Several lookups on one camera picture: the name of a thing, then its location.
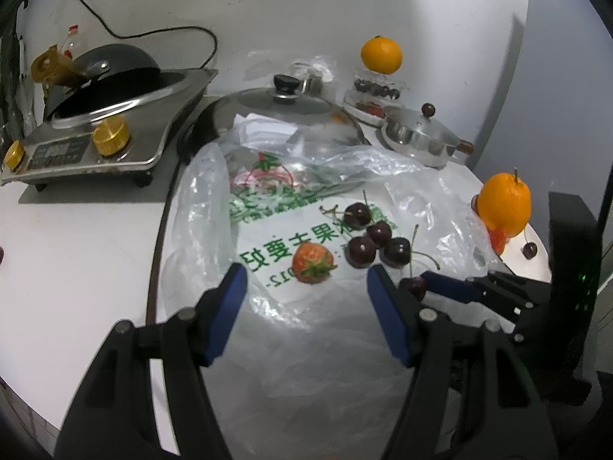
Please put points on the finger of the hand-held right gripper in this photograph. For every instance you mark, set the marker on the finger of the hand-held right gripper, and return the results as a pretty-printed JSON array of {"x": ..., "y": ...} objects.
[{"x": 450, "y": 286}]

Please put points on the glass lid with black knob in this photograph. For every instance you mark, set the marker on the glass lid with black knob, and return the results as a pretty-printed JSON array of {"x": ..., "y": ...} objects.
[{"x": 297, "y": 110}]

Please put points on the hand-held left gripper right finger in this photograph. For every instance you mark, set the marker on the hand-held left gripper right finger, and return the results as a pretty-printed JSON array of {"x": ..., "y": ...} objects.
[{"x": 388, "y": 316}]

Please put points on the clear printed plastic bag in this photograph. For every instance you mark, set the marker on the clear printed plastic bag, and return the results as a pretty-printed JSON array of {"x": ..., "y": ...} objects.
[{"x": 297, "y": 383}]

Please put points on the black wok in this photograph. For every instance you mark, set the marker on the black wok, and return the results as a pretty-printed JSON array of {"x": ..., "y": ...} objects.
[{"x": 119, "y": 60}]

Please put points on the large orange with stem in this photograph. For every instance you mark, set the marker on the large orange with stem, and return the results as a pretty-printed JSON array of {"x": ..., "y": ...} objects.
[{"x": 505, "y": 203}]

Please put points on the crinkled clear bag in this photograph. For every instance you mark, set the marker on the crinkled clear bag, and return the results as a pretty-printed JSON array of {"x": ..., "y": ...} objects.
[{"x": 311, "y": 74}]

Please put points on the small orange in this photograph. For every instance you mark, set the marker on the small orange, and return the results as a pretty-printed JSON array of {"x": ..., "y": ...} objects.
[{"x": 381, "y": 55}]

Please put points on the dark red cherry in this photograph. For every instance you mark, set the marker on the dark red cherry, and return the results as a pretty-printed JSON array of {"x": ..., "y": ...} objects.
[
  {"x": 414, "y": 287},
  {"x": 379, "y": 232},
  {"x": 397, "y": 251},
  {"x": 361, "y": 249},
  {"x": 358, "y": 214},
  {"x": 529, "y": 250}
]

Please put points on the steel induction cooker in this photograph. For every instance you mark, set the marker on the steel induction cooker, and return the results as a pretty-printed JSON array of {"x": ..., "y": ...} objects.
[{"x": 134, "y": 139}]

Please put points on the grey blue refrigerator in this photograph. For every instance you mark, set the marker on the grey blue refrigerator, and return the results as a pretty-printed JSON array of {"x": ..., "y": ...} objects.
[{"x": 550, "y": 81}]

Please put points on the red strawberry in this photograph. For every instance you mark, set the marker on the red strawberry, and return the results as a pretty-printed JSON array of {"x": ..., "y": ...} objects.
[
  {"x": 498, "y": 240},
  {"x": 311, "y": 261}
]

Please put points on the small steel pot with lid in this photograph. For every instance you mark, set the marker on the small steel pot with lid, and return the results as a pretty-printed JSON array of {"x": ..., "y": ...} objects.
[{"x": 421, "y": 136}]

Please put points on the red-capped clear bottle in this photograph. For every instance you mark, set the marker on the red-capped clear bottle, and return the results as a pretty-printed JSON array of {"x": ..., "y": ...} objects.
[{"x": 72, "y": 40}]

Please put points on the white plate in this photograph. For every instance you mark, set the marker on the white plate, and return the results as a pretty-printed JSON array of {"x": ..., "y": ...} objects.
[{"x": 512, "y": 262}]

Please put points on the clear fruit container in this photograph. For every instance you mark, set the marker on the clear fruit container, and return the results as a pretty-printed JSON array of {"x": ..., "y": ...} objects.
[{"x": 373, "y": 100}]

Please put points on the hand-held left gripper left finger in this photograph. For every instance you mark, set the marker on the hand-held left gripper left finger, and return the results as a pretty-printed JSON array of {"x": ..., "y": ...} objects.
[{"x": 225, "y": 306}]

